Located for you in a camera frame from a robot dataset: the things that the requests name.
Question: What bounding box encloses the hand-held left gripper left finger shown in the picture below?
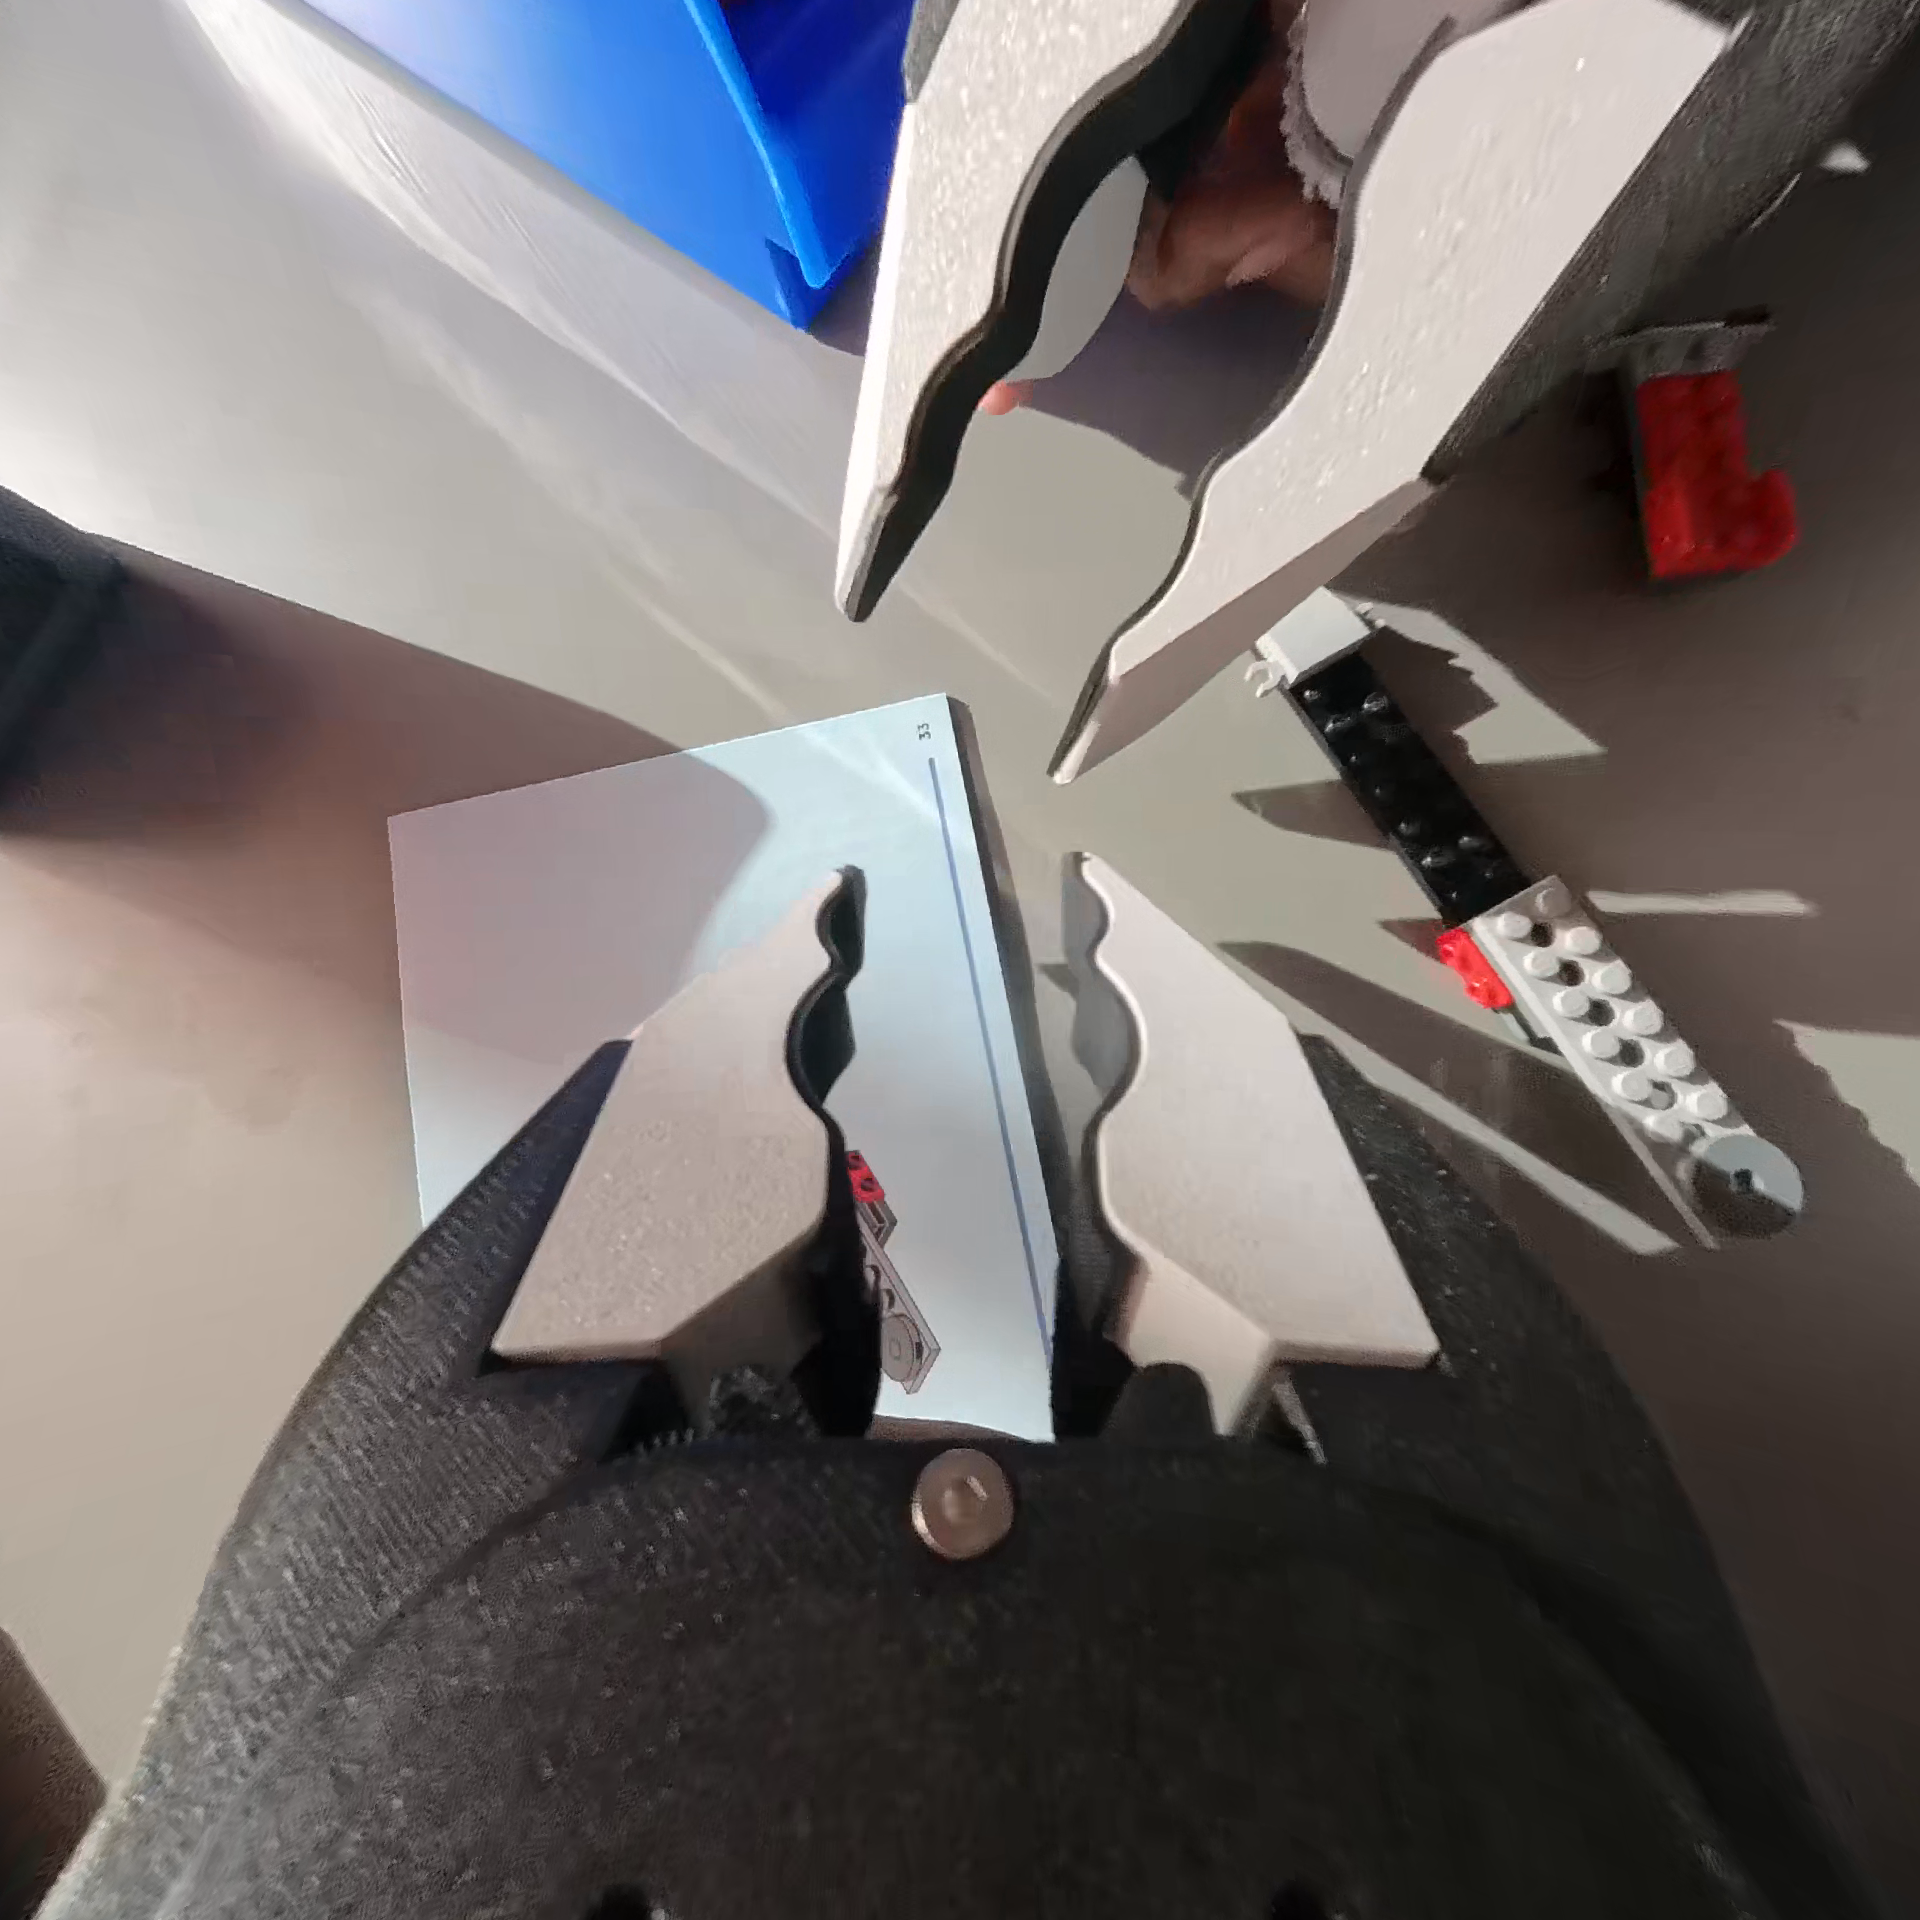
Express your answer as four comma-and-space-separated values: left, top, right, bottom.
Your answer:
491, 864, 875, 1426

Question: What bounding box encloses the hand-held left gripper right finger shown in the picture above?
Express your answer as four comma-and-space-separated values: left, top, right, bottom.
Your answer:
1057, 852, 1440, 1443

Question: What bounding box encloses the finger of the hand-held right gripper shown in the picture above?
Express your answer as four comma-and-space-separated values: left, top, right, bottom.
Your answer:
1049, 0, 1744, 783
834, 0, 1262, 624

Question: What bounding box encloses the light blue instruction booklet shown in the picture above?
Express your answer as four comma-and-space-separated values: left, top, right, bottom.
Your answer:
387, 693, 1061, 1443

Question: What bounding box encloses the black toy brick beam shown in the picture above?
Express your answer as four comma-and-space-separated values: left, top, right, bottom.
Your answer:
1252, 588, 1536, 1011

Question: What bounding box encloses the grey desk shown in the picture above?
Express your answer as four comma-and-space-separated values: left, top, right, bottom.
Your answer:
0, 0, 1920, 1920

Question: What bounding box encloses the person's right hand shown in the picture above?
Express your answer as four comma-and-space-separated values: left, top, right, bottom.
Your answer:
1125, 66, 1339, 314

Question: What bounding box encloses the small red brick assembly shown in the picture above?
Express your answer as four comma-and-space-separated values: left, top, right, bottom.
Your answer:
1606, 311, 1802, 586

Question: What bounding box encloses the blue plastic bin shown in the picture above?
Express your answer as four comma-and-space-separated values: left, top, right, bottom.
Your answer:
299, 0, 921, 328

